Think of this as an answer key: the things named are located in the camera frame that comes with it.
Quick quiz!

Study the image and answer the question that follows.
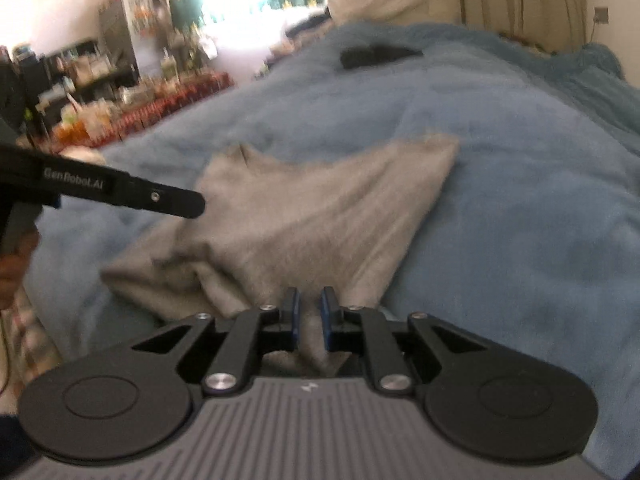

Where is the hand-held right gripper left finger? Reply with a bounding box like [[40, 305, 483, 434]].
[[131, 286, 301, 395]]

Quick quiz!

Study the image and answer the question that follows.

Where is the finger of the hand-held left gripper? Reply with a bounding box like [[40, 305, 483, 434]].
[[126, 174, 207, 220]]

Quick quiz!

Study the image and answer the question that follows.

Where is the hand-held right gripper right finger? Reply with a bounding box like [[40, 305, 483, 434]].
[[320, 286, 491, 395]]

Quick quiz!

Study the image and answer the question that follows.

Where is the grey ribbed sweater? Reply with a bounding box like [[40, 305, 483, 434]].
[[100, 135, 461, 377]]

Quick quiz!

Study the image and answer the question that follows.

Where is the person's left hand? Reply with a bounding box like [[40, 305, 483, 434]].
[[0, 232, 40, 311]]

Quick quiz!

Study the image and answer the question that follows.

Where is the red patterned cloth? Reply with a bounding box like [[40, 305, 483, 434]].
[[112, 72, 235, 135]]

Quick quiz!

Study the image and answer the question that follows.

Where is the black cluttered shelf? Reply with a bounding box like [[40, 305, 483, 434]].
[[20, 42, 140, 107]]

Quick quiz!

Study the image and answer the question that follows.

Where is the plaid bed sheet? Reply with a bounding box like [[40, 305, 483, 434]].
[[7, 287, 62, 391]]

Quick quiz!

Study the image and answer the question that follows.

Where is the silver cabinet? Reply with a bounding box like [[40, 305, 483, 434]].
[[99, 0, 170, 80]]

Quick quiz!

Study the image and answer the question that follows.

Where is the blue fleece blanket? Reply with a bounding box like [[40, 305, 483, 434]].
[[22, 21, 640, 476]]

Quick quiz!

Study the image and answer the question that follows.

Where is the black cloth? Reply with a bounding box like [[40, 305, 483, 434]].
[[340, 46, 424, 69]]

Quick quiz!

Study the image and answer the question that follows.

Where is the beige curtain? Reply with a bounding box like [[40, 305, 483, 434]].
[[452, 0, 589, 55]]

